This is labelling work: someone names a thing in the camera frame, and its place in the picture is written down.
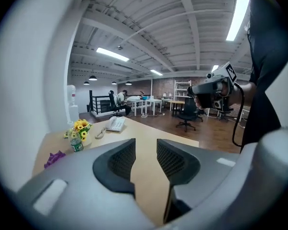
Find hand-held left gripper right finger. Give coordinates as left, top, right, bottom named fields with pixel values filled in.
left=156, top=138, right=201, bottom=225

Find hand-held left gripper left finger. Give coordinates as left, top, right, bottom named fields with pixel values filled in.
left=92, top=138, right=136, bottom=199

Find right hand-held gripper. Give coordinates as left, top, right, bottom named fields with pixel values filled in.
left=187, top=61, right=238, bottom=112

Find person's right forearm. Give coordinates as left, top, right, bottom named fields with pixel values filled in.
left=229, top=81, right=258, bottom=108

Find person's right hand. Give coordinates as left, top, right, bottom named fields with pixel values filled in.
left=193, top=81, right=231, bottom=110

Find white shelf rack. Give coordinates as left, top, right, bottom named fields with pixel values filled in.
left=173, top=80, right=192, bottom=103

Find wooden desk black legs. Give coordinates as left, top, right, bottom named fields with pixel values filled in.
left=168, top=100, right=186, bottom=117

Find black swivel chair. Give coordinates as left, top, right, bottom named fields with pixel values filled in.
left=216, top=103, right=234, bottom=122
left=175, top=96, right=199, bottom=132

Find white desk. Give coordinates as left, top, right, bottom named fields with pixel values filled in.
left=145, top=99, right=163, bottom=116
left=126, top=99, right=147, bottom=117

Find clear water bottle green label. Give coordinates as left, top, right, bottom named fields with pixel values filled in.
left=67, top=121, right=84, bottom=153

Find white desk telephone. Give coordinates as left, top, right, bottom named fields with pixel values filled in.
left=105, top=115, right=126, bottom=132

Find potted yellow sunflowers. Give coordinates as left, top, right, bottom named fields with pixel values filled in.
left=63, top=119, right=94, bottom=147

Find purple crumpled bag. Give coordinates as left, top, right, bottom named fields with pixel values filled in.
left=44, top=150, right=66, bottom=169

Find black office chair with headrest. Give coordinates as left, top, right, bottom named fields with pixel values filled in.
left=108, top=90, right=122, bottom=117

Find black metal railing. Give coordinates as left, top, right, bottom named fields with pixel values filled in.
left=89, top=90, right=111, bottom=115

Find person's black shirt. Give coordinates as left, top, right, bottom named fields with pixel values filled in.
left=239, top=0, right=288, bottom=153

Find water dispenser bottle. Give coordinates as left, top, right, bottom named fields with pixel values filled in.
left=67, top=84, right=77, bottom=106

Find white floor cable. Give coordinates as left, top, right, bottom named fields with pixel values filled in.
left=141, top=112, right=166, bottom=119

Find coiled beige telephone cord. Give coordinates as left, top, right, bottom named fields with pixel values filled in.
left=95, top=127, right=108, bottom=139

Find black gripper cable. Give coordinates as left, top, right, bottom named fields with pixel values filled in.
left=231, top=82, right=246, bottom=148

